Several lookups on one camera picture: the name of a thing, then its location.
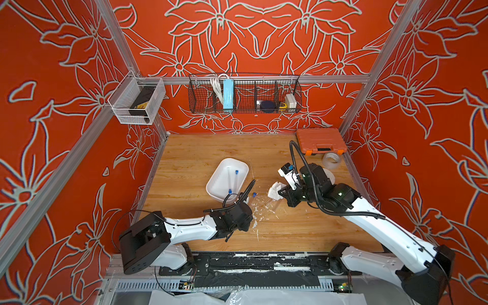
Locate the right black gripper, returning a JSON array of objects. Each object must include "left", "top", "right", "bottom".
[{"left": 274, "top": 181, "right": 322, "bottom": 208}]

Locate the white plastic tray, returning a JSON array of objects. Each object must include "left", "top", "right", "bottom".
[{"left": 206, "top": 158, "right": 249, "bottom": 205}]

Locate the white small box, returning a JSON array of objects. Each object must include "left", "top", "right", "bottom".
[{"left": 285, "top": 94, "right": 297, "bottom": 111}]

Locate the white wipe cloth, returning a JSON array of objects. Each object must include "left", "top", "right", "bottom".
[{"left": 268, "top": 182, "right": 287, "bottom": 201}]

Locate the clear acrylic wall box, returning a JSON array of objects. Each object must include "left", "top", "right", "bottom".
[{"left": 108, "top": 71, "right": 166, "bottom": 125}]

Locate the black wire basket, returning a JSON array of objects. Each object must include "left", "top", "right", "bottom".
[{"left": 188, "top": 72, "right": 302, "bottom": 114}]

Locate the orange tool case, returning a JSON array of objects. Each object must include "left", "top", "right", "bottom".
[{"left": 296, "top": 128, "right": 348, "bottom": 156}]

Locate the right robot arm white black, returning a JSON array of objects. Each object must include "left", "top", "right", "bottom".
[{"left": 278, "top": 163, "right": 455, "bottom": 304}]

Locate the light blue box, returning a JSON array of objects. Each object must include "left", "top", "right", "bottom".
[{"left": 222, "top": 78, "right": 234, "bottom": 113}]

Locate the clear tape roll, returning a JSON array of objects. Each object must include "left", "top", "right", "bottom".
[{"left": 322, "top": 152, "right": 341, "bottom": 171}]

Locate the white flat tape roll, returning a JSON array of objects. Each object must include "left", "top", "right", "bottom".
[{"left": 325, "top": 170, "right": 336, "bottom": 184}]

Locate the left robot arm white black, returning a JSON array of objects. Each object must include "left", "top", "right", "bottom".
[{"left": 119, "top": 202, "right": 253, "bottom": 275}]

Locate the white cable bundle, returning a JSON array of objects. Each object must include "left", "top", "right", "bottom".
[{"left": 209, "top": 75, "right": 226, "bottom": 105}]

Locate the dark round object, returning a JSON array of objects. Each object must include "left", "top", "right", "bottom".
[{"left": 259, "top": 100, "right": 277, "bottom": 114}]

